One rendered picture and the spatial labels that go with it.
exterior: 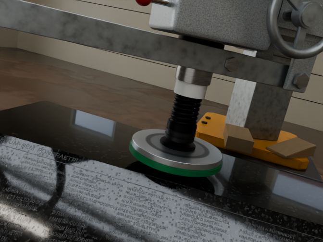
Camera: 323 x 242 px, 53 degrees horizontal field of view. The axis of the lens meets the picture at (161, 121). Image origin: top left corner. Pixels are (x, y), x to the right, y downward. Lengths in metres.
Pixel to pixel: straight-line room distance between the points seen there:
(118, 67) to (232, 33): 7.14
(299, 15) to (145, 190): 0.44
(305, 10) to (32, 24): 0.46
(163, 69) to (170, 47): 6.58
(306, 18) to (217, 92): 6.28
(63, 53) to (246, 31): 8.10
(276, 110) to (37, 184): 1.08
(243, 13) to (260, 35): 0.05
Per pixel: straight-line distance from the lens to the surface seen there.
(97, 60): 8.02
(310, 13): 0.62
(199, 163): 0.67
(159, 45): 0.62
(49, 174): 0.75
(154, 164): 0.66
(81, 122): 0.97
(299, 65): 0.73
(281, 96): 1.51
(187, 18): 0.58
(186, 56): 0.64
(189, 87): 0.68
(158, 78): 7.26
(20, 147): 0.80
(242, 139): 1.24
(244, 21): 0.63
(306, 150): 1.45
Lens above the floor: 1.14
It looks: 15 degrees down
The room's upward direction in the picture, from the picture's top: 12 degrees clockwise
